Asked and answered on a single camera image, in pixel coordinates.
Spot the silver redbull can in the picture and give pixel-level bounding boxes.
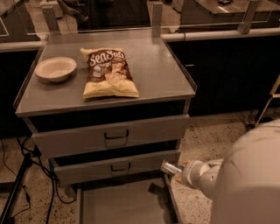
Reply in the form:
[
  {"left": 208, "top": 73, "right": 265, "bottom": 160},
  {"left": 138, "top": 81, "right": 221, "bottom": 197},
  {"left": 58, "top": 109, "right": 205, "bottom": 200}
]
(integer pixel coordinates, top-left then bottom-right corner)
[{"left": 160, "top": 160, "right": 182, "bottom": 176}]

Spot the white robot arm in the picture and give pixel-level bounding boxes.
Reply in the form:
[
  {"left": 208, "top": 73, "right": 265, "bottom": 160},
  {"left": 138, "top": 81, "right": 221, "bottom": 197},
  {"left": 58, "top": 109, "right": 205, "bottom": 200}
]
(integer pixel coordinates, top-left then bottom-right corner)
[{"left": 178, "top": 120, "right": 280, "bottom": 224}]

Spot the middle grey drawer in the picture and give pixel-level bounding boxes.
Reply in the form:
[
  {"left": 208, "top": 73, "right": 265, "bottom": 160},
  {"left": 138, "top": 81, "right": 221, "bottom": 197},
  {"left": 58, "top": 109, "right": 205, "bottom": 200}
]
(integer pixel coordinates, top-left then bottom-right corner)
[{"left": 54, "top": 150, "right": 180, "bottom": 185}]

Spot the bottom open grey drawer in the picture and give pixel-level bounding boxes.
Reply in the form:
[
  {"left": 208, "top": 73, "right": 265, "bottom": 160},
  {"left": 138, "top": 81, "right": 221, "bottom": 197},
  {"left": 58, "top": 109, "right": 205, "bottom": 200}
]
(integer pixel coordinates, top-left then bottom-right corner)
[{"left": 75, "top": 171, "right": 182, "bottom": 224}]

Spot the grey metal drawer cabinet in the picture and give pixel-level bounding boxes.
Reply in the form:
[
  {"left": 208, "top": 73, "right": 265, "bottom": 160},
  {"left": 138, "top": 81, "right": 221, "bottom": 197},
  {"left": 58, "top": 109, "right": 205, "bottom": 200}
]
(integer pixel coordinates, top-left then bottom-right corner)
[{"left": 16, "top": 29, "right": 194, "bottom": 224}]

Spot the top grey drawer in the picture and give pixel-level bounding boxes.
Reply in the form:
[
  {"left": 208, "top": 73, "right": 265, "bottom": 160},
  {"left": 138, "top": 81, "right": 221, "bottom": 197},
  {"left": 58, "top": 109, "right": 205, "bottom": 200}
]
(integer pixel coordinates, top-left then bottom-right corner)
[{"left": 32, "top": 115, "right": 189, "bottom": 158}]

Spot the sea salt chips bag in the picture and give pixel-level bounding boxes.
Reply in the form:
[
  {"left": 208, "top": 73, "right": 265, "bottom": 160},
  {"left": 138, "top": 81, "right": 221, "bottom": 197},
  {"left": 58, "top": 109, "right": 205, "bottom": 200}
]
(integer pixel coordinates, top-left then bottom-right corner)
[{"left": 80, "top": 48, "right": 139, "bottom": 99}]

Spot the background grey table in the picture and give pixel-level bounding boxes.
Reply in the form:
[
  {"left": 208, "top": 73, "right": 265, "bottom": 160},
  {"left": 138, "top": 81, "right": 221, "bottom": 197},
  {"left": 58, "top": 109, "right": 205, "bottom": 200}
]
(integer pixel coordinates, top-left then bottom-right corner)
[{"left": 180, "top": 0, "right": 280, "bottom": 31}]

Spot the black tripod leg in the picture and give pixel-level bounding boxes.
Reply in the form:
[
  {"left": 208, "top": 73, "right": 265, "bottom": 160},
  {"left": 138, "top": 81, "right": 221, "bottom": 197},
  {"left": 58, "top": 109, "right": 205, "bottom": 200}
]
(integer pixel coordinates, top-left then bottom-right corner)
[{"left": 0, "top": 153, "right": 31, "bottom": 224}]

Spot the white paper bowl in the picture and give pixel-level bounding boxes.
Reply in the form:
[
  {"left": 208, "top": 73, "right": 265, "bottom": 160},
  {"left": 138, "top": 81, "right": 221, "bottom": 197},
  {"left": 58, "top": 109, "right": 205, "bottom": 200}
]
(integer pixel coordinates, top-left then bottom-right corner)
[{"left": 35, "top": 57, "right": 77, "bottom": 82}]

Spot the person in dark clothes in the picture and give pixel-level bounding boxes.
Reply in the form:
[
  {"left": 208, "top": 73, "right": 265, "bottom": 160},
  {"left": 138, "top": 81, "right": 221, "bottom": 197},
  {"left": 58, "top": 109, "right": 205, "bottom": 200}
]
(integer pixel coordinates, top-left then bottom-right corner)
[{"left": 57, "top": 0, "right": 151, "bottom": 32}]

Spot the wheeled cart frame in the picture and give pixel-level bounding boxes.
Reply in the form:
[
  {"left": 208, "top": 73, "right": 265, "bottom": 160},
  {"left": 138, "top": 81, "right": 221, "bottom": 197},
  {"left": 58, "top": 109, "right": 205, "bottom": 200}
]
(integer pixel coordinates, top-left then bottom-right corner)
[{"left": 245, "top": 74, "right": 280, "bottom": 130}]

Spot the black floor cable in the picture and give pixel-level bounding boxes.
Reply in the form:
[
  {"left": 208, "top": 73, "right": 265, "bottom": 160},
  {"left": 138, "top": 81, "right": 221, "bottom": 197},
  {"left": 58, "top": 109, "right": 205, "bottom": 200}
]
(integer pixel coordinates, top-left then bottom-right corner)
[{"left": 0, "top": 135, "right": 77, "bottom": 224}]

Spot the white counter rail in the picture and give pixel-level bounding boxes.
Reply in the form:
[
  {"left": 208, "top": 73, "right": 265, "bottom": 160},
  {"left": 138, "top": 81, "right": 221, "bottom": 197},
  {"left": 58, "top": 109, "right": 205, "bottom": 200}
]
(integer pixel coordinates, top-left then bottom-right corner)
[{"left": 161, "top": 28, "right": 280, "bottom": 42}]

